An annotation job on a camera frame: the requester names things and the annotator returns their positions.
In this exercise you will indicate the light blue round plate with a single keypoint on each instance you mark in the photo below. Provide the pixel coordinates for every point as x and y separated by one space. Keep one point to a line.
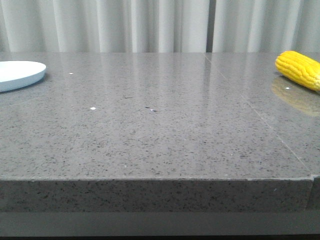
17 74

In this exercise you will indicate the yellow corn cob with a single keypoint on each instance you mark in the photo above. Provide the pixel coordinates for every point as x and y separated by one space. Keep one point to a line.
299 68

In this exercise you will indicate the grey pleated curtain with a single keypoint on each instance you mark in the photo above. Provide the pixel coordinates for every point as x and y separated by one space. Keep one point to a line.
159 26

